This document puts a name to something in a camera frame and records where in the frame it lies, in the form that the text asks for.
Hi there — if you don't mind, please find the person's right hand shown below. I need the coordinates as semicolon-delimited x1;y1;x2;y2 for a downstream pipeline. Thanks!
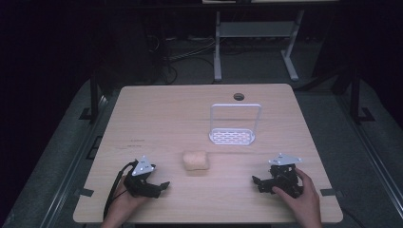
271;167;322;224

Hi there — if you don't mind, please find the black metal stand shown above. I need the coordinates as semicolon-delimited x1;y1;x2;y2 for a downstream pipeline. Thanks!
348;71;376;125
78;71;106;124

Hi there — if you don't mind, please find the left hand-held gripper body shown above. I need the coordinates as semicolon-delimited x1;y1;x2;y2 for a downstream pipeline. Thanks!
123;155;157;199

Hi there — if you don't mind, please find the person's left hand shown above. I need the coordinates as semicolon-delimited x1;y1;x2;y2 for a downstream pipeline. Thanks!
106;176;150;222

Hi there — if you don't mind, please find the white perforated rack with handle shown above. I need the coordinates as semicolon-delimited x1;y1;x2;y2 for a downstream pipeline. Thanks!
208;103;263;146

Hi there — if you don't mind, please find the bundle of floor cables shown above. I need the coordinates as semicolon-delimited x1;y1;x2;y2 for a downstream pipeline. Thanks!
144;32;217;86

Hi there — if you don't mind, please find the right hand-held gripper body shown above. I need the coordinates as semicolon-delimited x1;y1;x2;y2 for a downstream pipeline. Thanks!
267;153;304;200

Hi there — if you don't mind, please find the grey metal desk frame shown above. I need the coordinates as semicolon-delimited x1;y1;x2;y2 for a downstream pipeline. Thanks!
213;9;306;83

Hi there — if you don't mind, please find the beige sponge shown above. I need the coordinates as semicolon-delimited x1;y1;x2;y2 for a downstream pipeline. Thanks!
182;150;210;172

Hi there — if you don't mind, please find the grey tape strip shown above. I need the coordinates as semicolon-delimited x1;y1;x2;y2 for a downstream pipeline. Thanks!
319;188;344;198
74;187;95;198

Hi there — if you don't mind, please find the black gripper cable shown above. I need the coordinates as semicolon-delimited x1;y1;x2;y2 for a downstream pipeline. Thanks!
103;160;140;220

